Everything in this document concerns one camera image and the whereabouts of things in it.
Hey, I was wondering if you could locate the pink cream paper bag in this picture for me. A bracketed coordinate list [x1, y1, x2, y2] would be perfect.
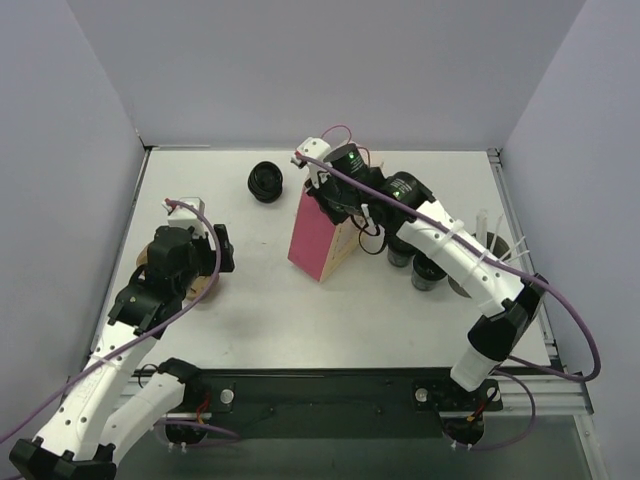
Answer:
[288, 185, 374, 283]

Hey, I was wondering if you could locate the black paper coffee cup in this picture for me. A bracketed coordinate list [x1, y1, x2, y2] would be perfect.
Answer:
[387, 238, 417, 268]

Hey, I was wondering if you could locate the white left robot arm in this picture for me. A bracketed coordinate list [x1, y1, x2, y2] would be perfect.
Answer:
[9, 221, 235, 479]

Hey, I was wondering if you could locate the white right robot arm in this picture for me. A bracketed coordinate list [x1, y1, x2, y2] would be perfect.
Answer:
[291, 138, 544, 408]

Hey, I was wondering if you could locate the brown cardboard cup carrier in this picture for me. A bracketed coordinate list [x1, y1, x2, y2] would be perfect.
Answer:
[136, 246, 220, 307]

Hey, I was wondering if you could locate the stack of black cup lids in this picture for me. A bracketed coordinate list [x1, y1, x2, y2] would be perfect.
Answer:
[247, 161, 283, 204]

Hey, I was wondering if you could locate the white plastic fork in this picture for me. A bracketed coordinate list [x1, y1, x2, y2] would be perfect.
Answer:
[490, 214, 504, 252]

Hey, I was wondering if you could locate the grey cylindrical utensil holder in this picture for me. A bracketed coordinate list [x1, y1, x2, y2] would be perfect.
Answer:
[447, 231, 512, 298]

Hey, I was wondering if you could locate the white plastic spoon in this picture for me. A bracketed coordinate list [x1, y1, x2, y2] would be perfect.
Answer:
[500, 236, 530, 263]

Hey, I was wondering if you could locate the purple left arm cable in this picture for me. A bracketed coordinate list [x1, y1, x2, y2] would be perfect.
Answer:
[0, 199, 224, 446]

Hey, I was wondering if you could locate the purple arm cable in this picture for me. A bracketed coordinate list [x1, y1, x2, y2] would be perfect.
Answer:
[0, 199, 224, 446]
[294, 123, 601, 451]

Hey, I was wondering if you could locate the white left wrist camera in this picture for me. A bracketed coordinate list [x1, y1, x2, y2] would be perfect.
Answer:
[163, 197, 205, 237]

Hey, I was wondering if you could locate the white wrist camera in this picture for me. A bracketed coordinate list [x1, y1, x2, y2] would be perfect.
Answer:
[163, 197, 205, 237]
[290, 137, 332, 171]

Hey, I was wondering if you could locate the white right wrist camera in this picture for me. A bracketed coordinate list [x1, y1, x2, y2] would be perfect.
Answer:
[290, 137, 332, 171]

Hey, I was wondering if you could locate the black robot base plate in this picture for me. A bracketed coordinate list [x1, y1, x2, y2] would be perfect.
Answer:
[169, 368, 503, 440]

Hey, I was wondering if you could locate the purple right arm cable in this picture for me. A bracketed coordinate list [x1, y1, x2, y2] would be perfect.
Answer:
[294, 123, 601, 451]

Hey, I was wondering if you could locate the aluminium frame rail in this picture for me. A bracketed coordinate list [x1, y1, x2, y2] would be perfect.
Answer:
[119, 372, 595, 416]

